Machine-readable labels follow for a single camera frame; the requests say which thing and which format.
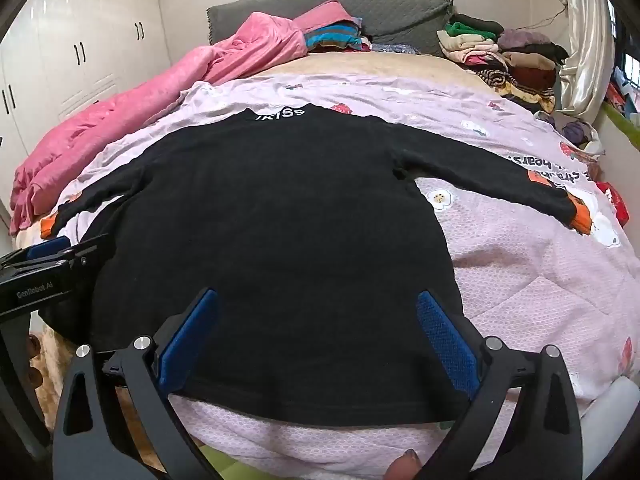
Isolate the window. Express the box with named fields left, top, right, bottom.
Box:
left=607, top=0, right=640, bottom=111

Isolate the red cloth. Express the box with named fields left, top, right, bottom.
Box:
left=597, top=181, right=631, bottom=226

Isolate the beige mattress cover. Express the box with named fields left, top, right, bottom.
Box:
left=262, top=51, right=483, bottom=86

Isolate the white bag with purple cloth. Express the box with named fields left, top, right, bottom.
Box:
left=535, top=110, right=606, bottom=156

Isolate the pile of folded clothes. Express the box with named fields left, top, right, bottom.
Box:
left=436, top=12, right=571, bottom=113

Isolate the person's right hand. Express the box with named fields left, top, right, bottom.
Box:
left=387, top=449, right=421, bottom=480

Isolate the pink printed bed sheet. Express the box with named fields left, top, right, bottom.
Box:
left=50, top=72, right=640, bottom=466

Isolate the white wardrobe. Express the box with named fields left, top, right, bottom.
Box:
left=0, top=0, right=171, bottom=211

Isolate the beige plush blanket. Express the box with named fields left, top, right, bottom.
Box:
left=27, top=317, right=151, bottom=461

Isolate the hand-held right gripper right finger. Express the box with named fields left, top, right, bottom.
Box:
left=415, top=289, right=583, bottom=480

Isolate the cream satin curtain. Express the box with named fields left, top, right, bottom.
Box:
left=557, top=0, right=626, bottom=126

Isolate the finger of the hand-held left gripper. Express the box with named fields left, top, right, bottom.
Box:
left=64, top=233, right=117, bottom=281
left=0, top=236, right=73, bottom=270

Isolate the blue striped garment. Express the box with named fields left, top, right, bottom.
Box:
left=305, top=17, right=373, bottom=53

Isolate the black sweater with orange cuffs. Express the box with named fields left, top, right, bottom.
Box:
left=39, top=102, right=593, bottom=426

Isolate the dark floral cloth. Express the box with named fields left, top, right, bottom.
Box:
left=372, top=42, right=418, bottom=56

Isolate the grey padded headboard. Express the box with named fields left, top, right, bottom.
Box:
left=206, top=0, right=456, bottom=56

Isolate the pink quilt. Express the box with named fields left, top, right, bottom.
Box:
left=9, top=0, right=358, bottom=233

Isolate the green board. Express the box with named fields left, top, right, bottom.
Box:
left=602, top=102, right=640, bottom=148

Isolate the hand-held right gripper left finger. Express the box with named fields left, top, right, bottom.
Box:
left=52, top=287, right=221, bottom=480

